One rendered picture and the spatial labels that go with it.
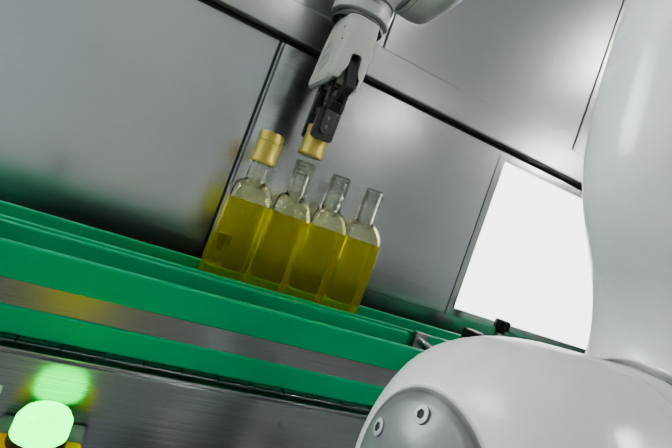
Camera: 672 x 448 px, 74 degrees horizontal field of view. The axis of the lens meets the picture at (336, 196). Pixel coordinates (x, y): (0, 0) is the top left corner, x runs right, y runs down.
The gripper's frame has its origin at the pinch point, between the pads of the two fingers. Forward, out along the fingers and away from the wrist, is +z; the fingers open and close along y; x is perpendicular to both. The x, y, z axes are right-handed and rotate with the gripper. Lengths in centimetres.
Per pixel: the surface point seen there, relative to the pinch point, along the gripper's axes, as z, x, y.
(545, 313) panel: 15, 65, -12
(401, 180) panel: 0.8, 21.4, -12.1
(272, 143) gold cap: 4.9, -5.7, 1.4
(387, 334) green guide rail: 24.0, 17.8, 6.2
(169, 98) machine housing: 2.8, -20.0, -15.2
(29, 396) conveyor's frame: 35.4, -20.8, 15.3
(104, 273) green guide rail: 23.7, -18.8, 13.5
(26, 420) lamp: 34.7, -20.0, 20.2
